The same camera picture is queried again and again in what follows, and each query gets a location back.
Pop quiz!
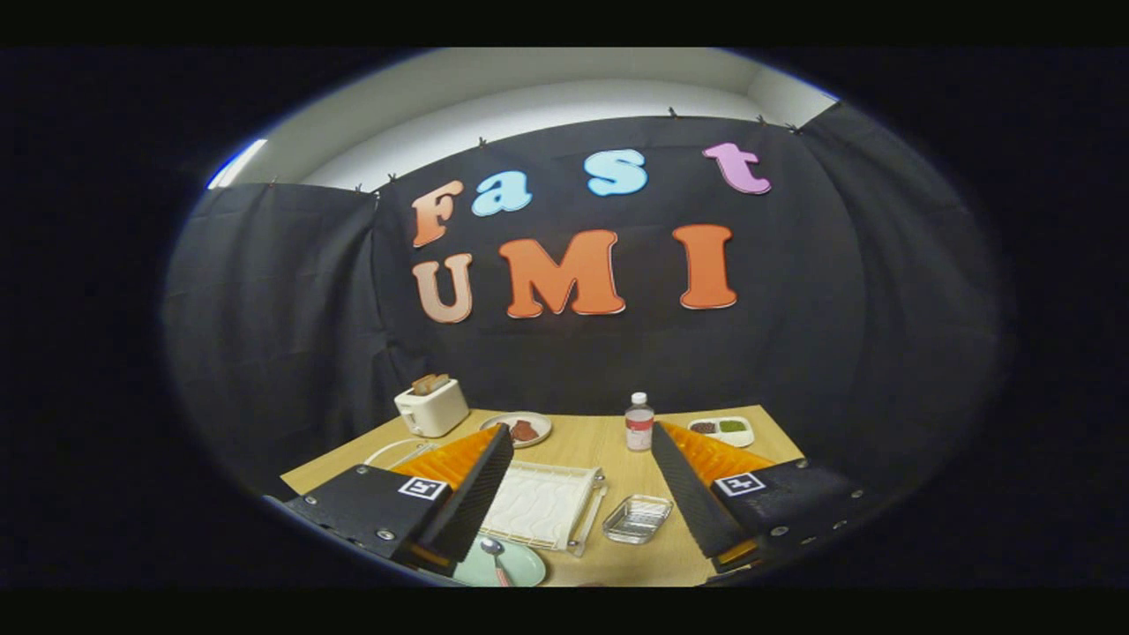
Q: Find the clear plastic bottle red label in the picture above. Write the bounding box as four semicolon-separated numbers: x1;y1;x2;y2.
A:
624;392;655;452

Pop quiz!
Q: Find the pale green plate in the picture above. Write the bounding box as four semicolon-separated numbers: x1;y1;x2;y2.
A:
452;535;548;587

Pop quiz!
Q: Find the white wire dish rack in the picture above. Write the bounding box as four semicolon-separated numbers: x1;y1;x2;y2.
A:
363;438;608;557

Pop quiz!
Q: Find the long ceiling light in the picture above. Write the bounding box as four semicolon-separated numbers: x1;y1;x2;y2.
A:
207;138;268;190

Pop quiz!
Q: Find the white toaster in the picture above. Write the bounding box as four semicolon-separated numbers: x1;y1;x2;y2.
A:
394;377;471;438

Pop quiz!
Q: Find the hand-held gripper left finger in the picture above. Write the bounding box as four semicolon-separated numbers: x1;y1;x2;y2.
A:
284;423;515;576

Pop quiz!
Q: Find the small beige plate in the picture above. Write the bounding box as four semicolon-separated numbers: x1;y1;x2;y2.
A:
479;411;554;449

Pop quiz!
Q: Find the metal wire basket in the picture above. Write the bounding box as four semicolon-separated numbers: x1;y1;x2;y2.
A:
602;494;675;545

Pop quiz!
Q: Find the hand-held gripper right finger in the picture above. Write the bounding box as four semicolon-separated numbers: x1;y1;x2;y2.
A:
651;422;887;574

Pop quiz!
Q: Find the black backdrop cloth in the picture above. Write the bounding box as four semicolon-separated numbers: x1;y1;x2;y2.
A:
163;101;1006;530

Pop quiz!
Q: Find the metal spoon with striped handle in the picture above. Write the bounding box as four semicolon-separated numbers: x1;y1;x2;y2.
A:
479;536;514;587

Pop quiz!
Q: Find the white divided dish with beans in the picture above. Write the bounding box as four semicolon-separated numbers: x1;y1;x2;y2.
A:
687;416;756;449

